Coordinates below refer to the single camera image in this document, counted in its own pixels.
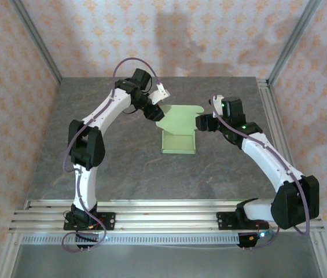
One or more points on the black controller board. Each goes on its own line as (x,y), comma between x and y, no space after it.
(250,241)
(86,239)

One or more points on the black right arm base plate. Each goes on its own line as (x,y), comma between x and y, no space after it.
(224,220)

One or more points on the black right controller board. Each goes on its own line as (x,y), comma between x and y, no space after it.
(250,241)

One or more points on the aluminium left frame post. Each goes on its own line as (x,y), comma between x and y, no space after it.
(40,46)

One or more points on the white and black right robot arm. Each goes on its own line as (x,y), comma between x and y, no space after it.
(270,162)

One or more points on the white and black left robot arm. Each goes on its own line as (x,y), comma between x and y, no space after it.
(86,188)

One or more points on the aluminium right frame post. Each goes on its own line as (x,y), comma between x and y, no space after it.
(290,43)

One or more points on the light green paper box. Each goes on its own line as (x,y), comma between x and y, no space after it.
(179,124)

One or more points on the aluminium frame leg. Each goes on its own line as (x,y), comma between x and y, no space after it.
(5,257)
(323,257)

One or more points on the aluminium right frame leg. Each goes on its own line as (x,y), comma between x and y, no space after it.
(323,257)

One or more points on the aluminium side rail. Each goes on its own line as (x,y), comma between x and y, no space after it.
(279,116)

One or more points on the aluminium frame post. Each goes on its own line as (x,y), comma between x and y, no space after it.
(290,43)
(40,46)

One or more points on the grey metal lower panel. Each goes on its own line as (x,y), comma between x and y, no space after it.
(166,262)

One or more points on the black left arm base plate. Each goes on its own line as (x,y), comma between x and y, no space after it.
(108,221)

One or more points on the black left controller board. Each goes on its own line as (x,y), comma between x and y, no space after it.
(86,239)

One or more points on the aluminium mounting rail beam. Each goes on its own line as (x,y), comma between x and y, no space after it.
(166,220)

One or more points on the aluminium left frame leg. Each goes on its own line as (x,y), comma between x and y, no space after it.
(5,257)

